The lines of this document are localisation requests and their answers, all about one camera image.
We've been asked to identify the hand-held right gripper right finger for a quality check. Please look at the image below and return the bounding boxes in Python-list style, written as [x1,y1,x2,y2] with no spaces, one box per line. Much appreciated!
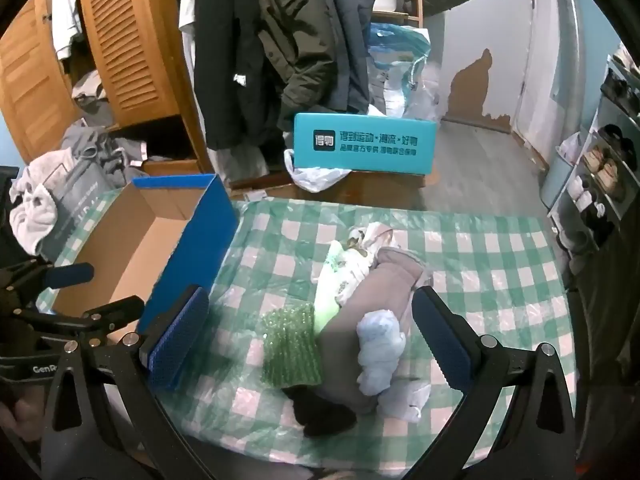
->
[411,286,581,480]

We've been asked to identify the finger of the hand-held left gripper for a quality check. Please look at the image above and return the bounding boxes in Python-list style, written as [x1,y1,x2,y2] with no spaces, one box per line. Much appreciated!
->
[0,257,96,301]
[15,295,147,346]

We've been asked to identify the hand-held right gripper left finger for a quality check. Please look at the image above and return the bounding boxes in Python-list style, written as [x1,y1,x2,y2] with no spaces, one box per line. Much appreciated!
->
[40,285,221,480]

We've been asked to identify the grey blue sock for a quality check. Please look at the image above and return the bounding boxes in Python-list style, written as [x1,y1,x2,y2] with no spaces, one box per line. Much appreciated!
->
[356,310,407,396]

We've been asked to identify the white blue sock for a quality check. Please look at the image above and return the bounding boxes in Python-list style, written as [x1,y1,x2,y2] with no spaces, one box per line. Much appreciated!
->
[377,380,431,423]

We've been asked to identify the blue cardboard box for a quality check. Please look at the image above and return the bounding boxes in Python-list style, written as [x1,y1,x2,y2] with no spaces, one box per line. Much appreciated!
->
[52,174,238,348]

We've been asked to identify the grey cloth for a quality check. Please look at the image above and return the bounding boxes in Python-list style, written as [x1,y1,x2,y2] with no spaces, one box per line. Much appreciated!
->
[320,247,426,413]

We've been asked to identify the green sparkly cloth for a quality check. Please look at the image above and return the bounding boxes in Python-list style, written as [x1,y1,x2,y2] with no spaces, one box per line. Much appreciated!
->
[260,305,323,388]

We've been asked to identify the black sock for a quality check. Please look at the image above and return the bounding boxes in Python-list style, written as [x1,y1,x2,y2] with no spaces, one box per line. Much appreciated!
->
[287,385,358,438]

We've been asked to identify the person's left hand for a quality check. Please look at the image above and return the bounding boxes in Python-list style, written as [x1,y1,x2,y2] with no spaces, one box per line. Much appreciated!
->
[0,392,43,466]

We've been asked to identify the grey printed bag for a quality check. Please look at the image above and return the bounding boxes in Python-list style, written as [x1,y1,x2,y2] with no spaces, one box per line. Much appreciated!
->
[40,160,126,261]

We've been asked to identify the white towel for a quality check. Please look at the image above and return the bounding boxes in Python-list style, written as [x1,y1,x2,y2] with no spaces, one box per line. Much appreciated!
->
[10,150,76,256]

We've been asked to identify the green checkered tablecloth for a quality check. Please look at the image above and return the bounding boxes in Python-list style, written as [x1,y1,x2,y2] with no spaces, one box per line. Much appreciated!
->
[35,180,576,476]

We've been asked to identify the white patterned cloth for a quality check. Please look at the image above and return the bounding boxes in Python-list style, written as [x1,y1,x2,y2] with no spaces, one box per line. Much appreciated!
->
[330,225,401,306]

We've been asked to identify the light green cloth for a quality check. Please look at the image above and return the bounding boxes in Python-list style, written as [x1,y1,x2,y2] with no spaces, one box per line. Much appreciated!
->
[312,240,361,336]

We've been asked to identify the grey clothes pile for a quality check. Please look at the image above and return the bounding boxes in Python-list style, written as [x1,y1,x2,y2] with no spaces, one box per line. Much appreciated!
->
[60,120,151,186]

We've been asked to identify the person's dark clothing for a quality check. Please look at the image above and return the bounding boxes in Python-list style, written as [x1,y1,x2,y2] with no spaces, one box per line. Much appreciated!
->
[570,240,640,480]

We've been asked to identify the grey clothes in wardrobe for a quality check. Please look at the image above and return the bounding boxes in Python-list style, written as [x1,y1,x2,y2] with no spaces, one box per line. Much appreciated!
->
[70,70,116,126]

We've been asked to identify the teal printed box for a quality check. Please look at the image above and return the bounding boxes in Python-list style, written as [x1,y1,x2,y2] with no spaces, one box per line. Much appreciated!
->
[292,112,438,177]

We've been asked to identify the white shoes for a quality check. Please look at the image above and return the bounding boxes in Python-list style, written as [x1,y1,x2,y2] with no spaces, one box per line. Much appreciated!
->
[567,175,606,211]

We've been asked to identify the white plastic bag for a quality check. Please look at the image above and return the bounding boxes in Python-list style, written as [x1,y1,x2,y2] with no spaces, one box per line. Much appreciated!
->
[284,149,353,193]

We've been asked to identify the wooden louvred wardrobe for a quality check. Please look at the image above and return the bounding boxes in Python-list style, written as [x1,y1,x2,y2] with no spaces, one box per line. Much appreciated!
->
[0,0,216,176]

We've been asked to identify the small white bag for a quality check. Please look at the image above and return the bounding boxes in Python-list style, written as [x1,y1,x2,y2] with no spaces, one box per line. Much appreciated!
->
[557,132,583,166]

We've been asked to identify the beige shoes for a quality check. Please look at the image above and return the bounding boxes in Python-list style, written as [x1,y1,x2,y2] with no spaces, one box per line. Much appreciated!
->
[582,145,626,201]

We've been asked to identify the clear plastic bag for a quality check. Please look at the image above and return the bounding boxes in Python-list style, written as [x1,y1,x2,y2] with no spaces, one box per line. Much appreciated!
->
[400,65,446,121]

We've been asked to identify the black hanging coat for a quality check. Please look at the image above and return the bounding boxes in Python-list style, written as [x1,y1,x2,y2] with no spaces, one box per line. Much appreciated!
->
[194,0,286,151]

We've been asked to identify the black shoes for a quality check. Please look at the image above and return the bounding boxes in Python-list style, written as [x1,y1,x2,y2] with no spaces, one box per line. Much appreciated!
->
[597,124,636,153]

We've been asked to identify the metal shoe rack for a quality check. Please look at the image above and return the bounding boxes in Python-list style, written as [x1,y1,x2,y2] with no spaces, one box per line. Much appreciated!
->
[547,52,640,256]

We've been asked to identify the white hanging shirt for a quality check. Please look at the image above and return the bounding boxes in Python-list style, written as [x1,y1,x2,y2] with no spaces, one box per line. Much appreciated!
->
[160,0,203,61]

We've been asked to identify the blue plastic bag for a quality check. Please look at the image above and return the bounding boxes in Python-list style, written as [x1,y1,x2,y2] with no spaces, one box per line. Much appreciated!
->
[367,22,431,121]

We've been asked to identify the olive hanging jacket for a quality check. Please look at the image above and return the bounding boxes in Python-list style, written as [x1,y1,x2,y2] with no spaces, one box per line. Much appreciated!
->
[255,0,341,131]

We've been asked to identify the dark blue hanging coat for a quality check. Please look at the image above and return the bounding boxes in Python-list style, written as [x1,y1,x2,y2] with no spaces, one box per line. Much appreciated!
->
[310,0,376,111]

